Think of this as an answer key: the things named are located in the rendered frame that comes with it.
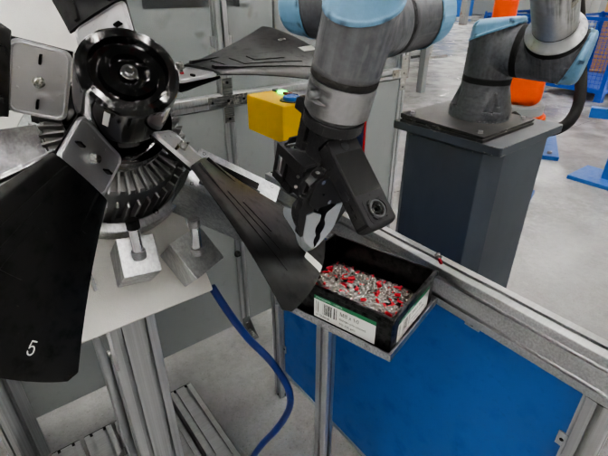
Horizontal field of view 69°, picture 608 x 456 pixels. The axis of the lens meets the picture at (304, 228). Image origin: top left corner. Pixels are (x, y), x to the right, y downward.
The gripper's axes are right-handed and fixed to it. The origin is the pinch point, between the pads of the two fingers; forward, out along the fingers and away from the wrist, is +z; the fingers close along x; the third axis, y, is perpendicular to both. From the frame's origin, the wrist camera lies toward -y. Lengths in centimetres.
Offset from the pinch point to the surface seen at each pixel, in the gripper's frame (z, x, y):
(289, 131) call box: 9.8, -26.1, 39.9
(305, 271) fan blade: 1.0, 2.9, -2.7
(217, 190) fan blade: -7.3, 10.8, 8.5
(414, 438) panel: 58, -29, -22
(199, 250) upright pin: 8.9, 10.2, 13.8
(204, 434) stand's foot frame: 101, 3, 20
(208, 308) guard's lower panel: 102, -21, 63
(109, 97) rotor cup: -16.2, 19.7, 19.1
